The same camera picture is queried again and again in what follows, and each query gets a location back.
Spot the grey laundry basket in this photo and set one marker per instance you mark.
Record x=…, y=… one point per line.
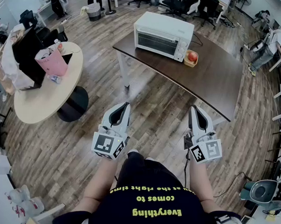
x=93, y=12

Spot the white glass oven door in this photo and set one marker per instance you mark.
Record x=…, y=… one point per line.
x=156, y=41

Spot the large black bag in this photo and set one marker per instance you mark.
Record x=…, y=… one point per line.
x=26, y=58

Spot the yellow bowl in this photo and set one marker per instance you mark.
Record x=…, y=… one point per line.
x=190, y=63

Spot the blue label plastic bottle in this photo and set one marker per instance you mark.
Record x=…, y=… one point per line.
x=54, y=79

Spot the person's right white shoe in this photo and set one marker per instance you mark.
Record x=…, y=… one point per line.
x=149, y=158

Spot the white desk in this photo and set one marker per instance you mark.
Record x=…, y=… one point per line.
x=224, y=0

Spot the person's left forearm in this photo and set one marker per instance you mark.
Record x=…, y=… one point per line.
x=99, y=180

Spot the crumpled beige plastic bag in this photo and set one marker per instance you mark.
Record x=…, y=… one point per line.
x=6, y=68

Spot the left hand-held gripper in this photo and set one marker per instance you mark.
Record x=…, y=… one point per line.
x=104, y=144

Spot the white plastic bags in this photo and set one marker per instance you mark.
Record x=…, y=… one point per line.
x=23, y=202

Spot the small black pouch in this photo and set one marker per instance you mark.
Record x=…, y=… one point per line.
x=67, y=58

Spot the round beige table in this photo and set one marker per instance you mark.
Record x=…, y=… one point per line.
x=49, y=99

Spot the person's right forearm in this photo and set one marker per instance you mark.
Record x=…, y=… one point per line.
x=199, y=183

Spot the person's black trousers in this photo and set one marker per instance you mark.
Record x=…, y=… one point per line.
x=143, y=167

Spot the person's black printed shirt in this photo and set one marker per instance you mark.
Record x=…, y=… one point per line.
x=147, y=208

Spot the person's white shoe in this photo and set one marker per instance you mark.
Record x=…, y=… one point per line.
x=149, y=158
x=133, y=151

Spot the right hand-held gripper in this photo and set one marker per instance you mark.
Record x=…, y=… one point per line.
x=207, y=150

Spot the dark wooden table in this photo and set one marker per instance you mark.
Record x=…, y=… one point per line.
x=211, y=78

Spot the pink paper bag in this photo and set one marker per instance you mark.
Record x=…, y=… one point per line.
x=54, y=65

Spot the yellow cloth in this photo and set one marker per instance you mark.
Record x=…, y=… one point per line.
x=83, y=10

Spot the standing fan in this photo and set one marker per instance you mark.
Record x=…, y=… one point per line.
x=245, y=0

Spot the person's left white shoe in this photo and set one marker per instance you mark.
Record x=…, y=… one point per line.
x=133, y=151

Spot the red label plastic bottle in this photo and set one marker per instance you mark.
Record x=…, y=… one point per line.
x=59, y=46

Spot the white grey round appliance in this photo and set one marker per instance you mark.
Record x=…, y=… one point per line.
x=262, y=191

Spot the white oven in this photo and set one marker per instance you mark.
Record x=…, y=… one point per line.
x=164, y=22

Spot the red apple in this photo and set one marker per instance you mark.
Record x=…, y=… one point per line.
x=192, y=56

